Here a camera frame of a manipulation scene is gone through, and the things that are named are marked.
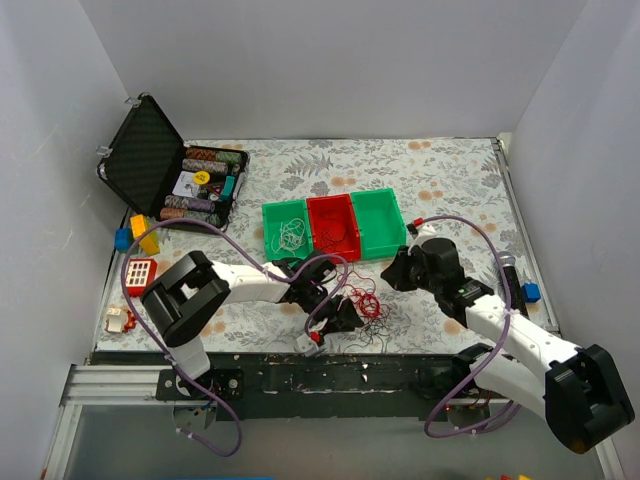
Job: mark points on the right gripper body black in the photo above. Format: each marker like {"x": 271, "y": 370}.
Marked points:
{"x": 400, "y": 270}

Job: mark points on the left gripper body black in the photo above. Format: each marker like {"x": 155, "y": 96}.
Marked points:
{"x": 338, "y": 318}

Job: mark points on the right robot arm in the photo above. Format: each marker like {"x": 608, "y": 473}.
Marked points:
{"x": 577, "y": 391}

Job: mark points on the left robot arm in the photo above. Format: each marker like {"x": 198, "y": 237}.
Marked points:
{"x": 182, "y": 301}

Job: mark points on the green plastic bin right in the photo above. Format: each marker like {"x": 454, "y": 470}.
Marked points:
{"x": 381, "y": 226}

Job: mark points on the green plastic bin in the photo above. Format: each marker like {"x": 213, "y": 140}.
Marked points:
{"x": 287, "y": 231}
{"x": 381, "y": 226}

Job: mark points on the red plastic bin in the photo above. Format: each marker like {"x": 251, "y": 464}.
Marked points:
{"x": 334, "y": 226}

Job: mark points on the green plastic bin left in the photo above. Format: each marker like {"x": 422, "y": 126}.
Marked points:
{"x": 287, "y": 231}

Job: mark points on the black microphone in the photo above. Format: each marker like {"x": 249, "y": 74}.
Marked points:
{"x": 506, "y": 262}

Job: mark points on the small blue toy brick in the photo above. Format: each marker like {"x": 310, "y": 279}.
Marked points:
{"x": 530, "y": 292}

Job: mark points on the yellow poker dealer chip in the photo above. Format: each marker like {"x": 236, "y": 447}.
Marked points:
{"x": 201, "y": 177}

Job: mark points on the red white toy brick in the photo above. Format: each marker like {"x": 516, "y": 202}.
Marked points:
{"x": 140, "y": 273}

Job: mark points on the black poker chip case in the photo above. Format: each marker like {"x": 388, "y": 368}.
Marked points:
{"x": 150, "y": 167}

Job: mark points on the yellow toy brick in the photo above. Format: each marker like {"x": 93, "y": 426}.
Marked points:
{"x": 147, "y": 241}

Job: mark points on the small white red toy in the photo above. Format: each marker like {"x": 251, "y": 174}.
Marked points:
{"x": 119, "y": 320}

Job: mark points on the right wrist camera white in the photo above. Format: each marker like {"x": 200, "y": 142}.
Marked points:
{"x": 420, "y": 231}

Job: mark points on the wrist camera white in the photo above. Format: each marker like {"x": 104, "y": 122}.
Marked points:
{"x": 310, "y": 344}
{"x": 420, "y": 231}

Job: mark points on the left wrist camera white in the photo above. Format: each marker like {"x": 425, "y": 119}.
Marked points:
{"x": 310, "y": 344}

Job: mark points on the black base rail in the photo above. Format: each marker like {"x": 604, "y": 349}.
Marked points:
{"x": 270, "y": 386}

